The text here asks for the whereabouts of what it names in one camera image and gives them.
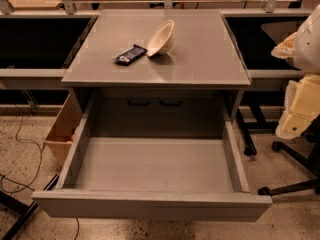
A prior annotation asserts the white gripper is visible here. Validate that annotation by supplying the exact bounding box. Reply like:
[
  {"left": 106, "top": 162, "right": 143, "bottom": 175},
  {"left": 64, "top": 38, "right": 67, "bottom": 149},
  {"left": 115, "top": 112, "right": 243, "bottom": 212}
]
[{"left": 271, "top": 5, "right": 320, "bottom": 139}]

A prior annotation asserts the grey top drawer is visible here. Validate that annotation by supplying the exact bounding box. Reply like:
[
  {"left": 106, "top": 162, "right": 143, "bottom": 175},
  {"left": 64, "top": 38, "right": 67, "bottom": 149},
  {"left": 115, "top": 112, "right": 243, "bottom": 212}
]
[{"left": 32, "top": 92, "right": 272, "bottom": 221}]

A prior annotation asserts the grey drawer cabinet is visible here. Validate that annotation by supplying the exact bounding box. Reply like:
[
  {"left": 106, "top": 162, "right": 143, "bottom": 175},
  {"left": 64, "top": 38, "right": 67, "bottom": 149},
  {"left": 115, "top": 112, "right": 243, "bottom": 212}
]
[{"left": 62, "top": 10, "right": 250, "bottom": 124}]

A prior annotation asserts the black table leg with wheel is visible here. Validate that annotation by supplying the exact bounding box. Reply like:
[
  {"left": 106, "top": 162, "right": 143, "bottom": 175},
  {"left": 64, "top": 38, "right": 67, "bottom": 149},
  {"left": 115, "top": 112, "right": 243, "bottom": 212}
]
[{"left": 235, "top": 93, "right": 281, "bottom": 157}]

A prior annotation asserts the black office chair base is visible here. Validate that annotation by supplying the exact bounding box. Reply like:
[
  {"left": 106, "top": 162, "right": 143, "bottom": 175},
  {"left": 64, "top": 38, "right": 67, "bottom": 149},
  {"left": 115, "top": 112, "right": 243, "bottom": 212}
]
[{"left": 257, "top": 120, "right": 320, "bottom": 197}]

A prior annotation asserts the white bowl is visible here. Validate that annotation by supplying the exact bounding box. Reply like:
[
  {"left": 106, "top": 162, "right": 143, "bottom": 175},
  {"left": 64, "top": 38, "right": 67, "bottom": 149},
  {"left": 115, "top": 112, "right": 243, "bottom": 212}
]
[{"left": 147, "top": 20, "right": 175, "bottom": 57}]

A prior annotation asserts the dark blue snack packet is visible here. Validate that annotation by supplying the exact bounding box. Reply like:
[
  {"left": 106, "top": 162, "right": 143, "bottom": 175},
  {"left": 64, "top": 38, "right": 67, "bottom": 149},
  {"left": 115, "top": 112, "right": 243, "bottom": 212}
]
[{"left": 113, "top": 44, "right": 147, "bottom": 66}]

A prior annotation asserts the orange object in box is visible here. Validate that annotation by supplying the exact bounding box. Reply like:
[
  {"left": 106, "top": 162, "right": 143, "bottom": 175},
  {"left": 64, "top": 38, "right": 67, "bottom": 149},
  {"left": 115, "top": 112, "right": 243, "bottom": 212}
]
[{"left": 70, "top": 130, "right": 76, "bottom": 142}]

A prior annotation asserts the cardboard box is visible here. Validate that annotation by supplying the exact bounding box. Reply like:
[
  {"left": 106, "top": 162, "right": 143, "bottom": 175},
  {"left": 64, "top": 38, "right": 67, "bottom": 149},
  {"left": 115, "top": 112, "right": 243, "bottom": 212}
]
[{"left": 44, "top": 97, "right": 81, "bottom": 165}]

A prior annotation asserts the black metal stand leg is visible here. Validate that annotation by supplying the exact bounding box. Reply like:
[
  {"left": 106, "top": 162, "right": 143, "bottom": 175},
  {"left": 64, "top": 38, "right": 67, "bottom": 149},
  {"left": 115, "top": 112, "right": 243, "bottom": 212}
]
[{"left": 0, "top": 191, "right": 38, "bottom": 240}]

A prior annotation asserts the black floor cable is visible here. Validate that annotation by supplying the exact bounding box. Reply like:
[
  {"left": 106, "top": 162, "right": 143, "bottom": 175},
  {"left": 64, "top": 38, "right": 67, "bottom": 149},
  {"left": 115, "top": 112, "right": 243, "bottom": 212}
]
[{"left": 0, "top": 103, "right": 81, "bottom": 240}]

